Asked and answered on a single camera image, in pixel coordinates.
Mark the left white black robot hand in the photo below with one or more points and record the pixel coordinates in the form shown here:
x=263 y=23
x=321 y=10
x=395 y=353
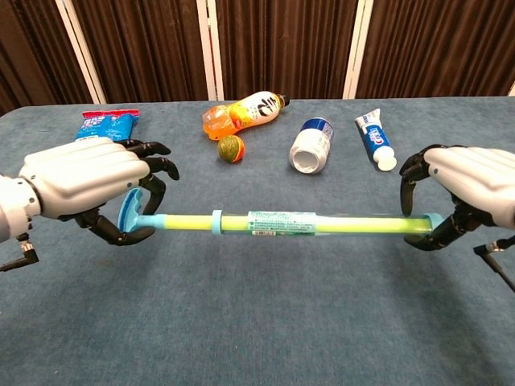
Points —
x=80 y=173

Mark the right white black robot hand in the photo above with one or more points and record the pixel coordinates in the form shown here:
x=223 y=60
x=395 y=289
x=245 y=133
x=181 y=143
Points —
x=475 y=177

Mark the yellow blue water pump toy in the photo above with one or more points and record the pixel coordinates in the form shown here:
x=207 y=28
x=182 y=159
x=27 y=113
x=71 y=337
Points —
x=281 y=223

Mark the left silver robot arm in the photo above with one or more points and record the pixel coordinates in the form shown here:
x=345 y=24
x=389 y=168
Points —
x=12 y=209

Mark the blue red snack packet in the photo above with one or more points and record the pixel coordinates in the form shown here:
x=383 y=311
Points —
x=108 y=124

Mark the white blue toothpaste tube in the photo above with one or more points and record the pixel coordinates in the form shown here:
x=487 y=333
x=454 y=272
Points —
x=376 y=138

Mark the dark brown curtain panel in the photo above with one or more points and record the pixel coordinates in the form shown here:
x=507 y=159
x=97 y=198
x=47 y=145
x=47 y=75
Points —
x=32 y=48
x=145 y=48
x=281 y=48
x=442 y=48

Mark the green orange ball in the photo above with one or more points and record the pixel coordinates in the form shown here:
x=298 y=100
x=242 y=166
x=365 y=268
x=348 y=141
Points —
x=230 y=149

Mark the white blue can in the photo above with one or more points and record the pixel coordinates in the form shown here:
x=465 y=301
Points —
x=311 y=144

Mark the orange drink bottle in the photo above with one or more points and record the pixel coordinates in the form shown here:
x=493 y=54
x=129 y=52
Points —
x=249 y=112

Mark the teal felt table cover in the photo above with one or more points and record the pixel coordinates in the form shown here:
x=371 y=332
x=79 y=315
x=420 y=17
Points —
x=241 y=321

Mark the white screen frame post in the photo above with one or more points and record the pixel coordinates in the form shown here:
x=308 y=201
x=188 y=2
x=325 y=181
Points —
x=356 y=52
x=77 y=50
x=213 y=80
x=512 y=88

